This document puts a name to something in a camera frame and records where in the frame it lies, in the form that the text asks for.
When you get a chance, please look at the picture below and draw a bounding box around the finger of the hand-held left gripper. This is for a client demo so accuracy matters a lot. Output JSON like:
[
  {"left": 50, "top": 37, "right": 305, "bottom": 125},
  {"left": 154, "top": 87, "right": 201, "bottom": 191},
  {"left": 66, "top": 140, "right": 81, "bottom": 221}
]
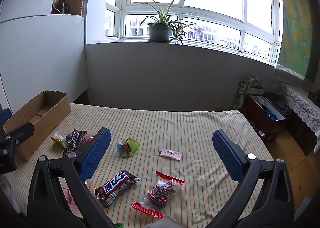
[{"left": 3, "top": 123, "right": 35, "bottom": 147}]

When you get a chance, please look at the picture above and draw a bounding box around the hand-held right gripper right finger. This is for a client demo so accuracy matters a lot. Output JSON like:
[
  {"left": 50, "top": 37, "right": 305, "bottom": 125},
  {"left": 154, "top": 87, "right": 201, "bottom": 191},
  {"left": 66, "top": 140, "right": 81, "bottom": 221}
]
[{"left": 205, "top": 129, "right": 295, "bottom": 228}]

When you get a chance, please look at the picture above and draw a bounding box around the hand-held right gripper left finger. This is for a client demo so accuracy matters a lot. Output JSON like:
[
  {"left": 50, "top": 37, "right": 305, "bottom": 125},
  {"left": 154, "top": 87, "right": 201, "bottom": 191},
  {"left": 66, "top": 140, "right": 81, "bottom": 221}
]
[{"left": 27, "top": 127, "right": 118, "bottom": 228}]

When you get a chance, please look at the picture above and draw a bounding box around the clear red-ended snack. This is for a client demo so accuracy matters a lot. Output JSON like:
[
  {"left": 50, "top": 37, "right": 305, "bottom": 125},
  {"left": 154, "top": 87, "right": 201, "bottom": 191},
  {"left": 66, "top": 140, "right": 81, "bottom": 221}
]
[
  {"left": 79, "top": 132, "right": 95, "bottom": 145},
  {"left": 131, "top": 170, "right": 185, "bottom": 218}
]

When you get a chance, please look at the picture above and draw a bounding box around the small brown chocolate bar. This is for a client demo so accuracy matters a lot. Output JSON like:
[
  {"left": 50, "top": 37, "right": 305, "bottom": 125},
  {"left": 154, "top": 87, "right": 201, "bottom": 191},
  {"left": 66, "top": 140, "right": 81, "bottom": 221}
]
[{"left": 67, "top": 130, "right": 87, "bottom": 146}]

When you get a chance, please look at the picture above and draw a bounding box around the black white snack packet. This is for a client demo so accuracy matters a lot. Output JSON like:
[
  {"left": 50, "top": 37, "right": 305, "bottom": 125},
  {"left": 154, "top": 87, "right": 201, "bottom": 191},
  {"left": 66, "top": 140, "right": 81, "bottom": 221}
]
[{"left": 62, "top": 143, "right": 78, "bottom": 158}]

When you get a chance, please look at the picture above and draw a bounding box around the blue white snack packet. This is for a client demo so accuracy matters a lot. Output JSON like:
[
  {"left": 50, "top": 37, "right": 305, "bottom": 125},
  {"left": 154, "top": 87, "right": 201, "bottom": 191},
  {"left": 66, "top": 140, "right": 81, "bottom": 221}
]
[{"left": 116, "top": 138, "right": 139, "bottom": 159}]

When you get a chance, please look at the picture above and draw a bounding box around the brown cardboard box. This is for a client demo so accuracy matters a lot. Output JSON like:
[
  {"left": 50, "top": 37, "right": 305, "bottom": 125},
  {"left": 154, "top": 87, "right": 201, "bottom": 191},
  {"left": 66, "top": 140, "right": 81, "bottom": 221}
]
[{"left": 3, "top": 90, "right": 72, "bottom": 161}]

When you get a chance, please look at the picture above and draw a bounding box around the yellow snack packet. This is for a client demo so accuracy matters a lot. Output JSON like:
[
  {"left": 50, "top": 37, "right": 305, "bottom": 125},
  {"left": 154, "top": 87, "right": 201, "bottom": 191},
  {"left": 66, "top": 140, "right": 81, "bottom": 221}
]
[{"left": 50, "top": 132, "right": 68, "bottom": 146}]

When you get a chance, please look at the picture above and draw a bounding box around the large brown chocolate bar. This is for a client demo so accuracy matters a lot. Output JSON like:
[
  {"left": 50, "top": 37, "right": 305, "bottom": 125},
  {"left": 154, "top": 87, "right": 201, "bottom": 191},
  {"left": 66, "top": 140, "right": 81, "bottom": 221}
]
[{"left": 94, "top": 170, "right": 140, "bottom": 208}]

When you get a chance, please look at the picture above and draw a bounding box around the sliced bread packet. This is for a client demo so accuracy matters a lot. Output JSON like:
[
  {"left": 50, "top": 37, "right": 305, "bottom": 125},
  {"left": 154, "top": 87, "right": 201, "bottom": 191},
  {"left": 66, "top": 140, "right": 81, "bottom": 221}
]
[{"left": 59, "top": 177, "right": 84, "bottom": 221}]

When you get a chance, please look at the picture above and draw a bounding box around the small pink candy packet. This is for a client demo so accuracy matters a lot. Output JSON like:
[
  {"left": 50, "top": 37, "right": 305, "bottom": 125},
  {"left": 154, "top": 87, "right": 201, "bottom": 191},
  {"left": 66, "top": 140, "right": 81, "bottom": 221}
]
[{"left": 158, "top": 147, "right": 183, "bottom": 160}]

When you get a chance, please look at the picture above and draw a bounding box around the brown wooden crate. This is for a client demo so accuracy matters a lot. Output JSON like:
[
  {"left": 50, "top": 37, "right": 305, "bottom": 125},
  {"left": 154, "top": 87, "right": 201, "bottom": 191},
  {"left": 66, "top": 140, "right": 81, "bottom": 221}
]
[{"left": 244, "top": 94, "right": 288, "bottom": 141}]

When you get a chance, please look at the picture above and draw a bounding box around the striped bed sheet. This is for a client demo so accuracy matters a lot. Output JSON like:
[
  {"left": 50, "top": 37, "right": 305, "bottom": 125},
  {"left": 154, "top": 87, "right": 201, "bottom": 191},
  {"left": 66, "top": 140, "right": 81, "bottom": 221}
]
[{"left": 5, "top": 103, "right": 275, "bottom": 228}]

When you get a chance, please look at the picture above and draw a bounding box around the green carton box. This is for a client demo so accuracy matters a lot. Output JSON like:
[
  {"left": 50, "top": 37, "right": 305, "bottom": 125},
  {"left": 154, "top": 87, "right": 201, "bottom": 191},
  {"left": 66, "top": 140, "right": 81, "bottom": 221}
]
[{"left": 232, "top": 76, "right": 265, "bottom": 111}]

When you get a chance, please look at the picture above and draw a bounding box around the white wardrobe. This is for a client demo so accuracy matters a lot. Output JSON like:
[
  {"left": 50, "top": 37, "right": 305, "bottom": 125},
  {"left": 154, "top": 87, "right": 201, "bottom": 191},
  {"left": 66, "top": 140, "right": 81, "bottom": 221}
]
[{"left": 0, "top": 0, "right": 88, "bottom": 118}]

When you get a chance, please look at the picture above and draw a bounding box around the white lace cloth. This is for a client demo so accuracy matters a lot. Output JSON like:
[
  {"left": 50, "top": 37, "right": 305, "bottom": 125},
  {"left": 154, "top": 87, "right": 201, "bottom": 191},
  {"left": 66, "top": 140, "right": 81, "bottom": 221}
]
[{"left": 280, "top": 82, "right": 320, "bottom": 138}]

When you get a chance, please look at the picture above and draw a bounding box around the potted spider plant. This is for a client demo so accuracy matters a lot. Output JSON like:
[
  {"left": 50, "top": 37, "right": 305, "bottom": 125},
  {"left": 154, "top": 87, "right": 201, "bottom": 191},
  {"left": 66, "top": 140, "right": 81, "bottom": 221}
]
[{"left": 139, "top": 0, "right": 204, "bottom": 47}]

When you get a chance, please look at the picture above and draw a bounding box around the white framed window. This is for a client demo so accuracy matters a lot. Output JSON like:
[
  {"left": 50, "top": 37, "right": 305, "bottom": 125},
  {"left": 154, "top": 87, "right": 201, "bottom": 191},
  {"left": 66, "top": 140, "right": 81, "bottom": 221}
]
[{"left": 104, "top": 0, "right": 282, "bottom": 63}]

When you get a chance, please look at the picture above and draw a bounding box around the wall map poster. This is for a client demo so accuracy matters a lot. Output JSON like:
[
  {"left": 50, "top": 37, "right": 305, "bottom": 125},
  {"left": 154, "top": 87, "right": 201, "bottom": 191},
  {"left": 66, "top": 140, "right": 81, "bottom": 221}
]
[{"left": 275, "top": 0, "right": 318, "bottom": 83}]

